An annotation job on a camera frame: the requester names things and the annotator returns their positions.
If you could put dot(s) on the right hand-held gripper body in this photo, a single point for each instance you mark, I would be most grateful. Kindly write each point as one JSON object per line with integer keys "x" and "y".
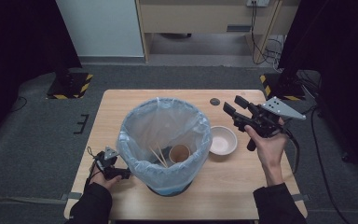
{"x": 265, "y": 121}

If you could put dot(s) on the wooden chopstick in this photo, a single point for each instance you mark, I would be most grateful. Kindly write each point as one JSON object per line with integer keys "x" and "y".
{"x": 162, "y": 155}
{"x": 158, "y": 157}

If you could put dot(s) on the dark curtain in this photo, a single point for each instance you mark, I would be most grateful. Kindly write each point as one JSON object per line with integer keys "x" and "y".
{"x": 18, "y": 62}
{"x": 345, "y": 77}

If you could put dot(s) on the brown paper cup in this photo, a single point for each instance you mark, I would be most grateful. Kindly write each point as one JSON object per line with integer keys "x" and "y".
{"x": 179, "y": 154}

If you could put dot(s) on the white wall outlet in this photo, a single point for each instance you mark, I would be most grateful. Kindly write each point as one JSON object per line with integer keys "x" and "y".
{"x": 258, "y": 2}

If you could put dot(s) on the dark round table grommet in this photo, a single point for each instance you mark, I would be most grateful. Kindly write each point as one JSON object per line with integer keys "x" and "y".
{"x": 214, "y": 101}

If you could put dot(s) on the person's right hand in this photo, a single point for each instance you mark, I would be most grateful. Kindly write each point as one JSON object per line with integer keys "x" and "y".
{"x": 270, "y": 155}

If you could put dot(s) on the white bowl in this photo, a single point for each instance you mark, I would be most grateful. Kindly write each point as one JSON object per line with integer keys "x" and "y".
{"x": 222, "y": 143}

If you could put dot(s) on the bin with blue liner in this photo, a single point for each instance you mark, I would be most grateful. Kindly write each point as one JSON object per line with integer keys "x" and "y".
{"x": 155, "y": 124}

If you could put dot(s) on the person's left hand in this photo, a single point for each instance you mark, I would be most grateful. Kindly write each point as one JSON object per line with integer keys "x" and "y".
{"x": 101, "y": 182}

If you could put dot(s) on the striped black stand base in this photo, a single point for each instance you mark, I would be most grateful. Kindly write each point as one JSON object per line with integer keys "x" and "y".
{"x": 273, "y": 90}
{"x": 74, "y": 88}

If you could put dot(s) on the light wooden desk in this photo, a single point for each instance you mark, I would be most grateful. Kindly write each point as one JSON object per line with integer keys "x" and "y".
{"x": 199, "y": 18}

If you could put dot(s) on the black trash bin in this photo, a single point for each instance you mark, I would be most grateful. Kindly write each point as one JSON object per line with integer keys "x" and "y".
{"x": 172, "y": 192}

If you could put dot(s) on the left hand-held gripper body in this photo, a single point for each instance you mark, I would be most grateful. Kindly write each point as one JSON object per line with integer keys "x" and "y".
{"x": 107, "y": 161}

